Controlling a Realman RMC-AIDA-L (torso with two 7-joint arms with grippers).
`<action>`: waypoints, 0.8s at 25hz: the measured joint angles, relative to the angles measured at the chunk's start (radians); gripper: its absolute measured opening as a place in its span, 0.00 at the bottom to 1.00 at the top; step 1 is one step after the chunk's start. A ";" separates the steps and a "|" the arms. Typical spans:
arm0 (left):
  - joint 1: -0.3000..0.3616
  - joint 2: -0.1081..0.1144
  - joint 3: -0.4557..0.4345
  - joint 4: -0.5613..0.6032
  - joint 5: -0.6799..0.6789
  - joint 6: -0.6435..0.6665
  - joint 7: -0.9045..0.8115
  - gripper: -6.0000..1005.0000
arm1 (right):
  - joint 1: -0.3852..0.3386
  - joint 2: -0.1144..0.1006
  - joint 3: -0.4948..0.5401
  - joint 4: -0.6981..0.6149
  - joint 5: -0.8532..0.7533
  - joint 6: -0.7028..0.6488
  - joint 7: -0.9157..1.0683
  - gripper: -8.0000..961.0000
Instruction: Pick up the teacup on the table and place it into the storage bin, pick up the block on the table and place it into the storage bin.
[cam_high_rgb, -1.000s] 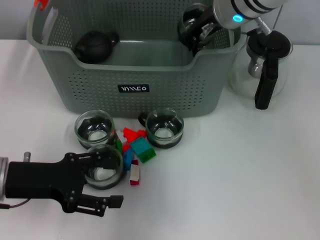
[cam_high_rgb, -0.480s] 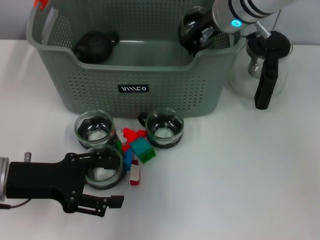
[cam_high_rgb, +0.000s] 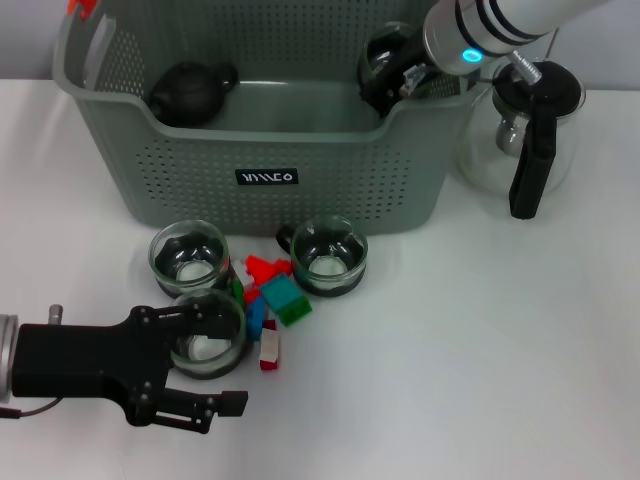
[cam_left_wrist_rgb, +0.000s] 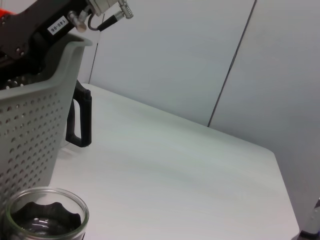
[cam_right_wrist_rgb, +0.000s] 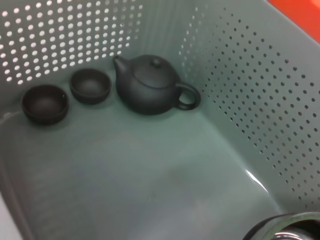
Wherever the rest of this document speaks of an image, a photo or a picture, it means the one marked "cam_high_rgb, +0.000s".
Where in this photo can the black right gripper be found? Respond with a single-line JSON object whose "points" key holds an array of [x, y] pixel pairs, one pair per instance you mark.
{"points": [[417, 55]]}

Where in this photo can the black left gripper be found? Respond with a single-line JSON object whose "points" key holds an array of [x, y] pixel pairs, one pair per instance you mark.
{"points": [[75, 360]]}

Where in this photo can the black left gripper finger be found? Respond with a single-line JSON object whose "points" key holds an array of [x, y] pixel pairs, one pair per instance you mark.
{"points": [[232, 402]]}

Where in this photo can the glass teacup with black sleeve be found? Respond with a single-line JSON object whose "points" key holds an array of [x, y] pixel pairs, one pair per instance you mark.
{"points": [[210, 360], [327, 260], [382, 50], [189, 250]]}

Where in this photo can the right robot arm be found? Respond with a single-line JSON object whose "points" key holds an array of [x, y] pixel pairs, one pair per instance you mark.
{"points": [[480, 30]]}

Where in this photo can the white and red block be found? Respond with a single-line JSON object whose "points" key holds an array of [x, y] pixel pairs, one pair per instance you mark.
{"points": [[269, 366]]}

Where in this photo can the grey-green perforated storage bin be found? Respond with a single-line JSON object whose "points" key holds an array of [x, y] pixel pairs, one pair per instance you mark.
{"points": [[300, 170]]}

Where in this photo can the orange bin latch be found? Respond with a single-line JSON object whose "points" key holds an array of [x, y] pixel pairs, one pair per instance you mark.
{"points": [[82, 9]]}

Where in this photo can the blue toy brick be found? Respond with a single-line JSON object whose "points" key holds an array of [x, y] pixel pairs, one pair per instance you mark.
{"points": [[256, 320]]}

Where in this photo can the small green toy brick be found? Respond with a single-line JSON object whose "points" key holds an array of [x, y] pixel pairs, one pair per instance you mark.
{"points": [[237, 291]]}

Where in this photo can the small red toy brick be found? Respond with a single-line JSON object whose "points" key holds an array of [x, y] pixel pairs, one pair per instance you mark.
{"points": [[285, 266], [251, 296]]}

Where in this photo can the white toy brick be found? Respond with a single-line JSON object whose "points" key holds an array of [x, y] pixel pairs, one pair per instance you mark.
{"points": [[243, 273], [270, 345]]}

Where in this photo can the teal square toy brick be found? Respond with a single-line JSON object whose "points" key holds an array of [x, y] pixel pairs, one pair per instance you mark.
{"points": [[280, 292]]}

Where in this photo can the large red slope brick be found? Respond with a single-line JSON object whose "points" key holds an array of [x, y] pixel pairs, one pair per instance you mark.
{"points": [[262, 270]]}

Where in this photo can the large green toy brick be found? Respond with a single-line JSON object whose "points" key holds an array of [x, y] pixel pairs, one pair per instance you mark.
{"points": [[297, 314]]}

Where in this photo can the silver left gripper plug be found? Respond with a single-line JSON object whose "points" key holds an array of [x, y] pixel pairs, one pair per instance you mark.
{"points": [[56, 314]]}

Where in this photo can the black clay teapot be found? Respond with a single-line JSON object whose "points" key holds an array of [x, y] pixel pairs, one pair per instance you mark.
{"points": [[187, 95]]}

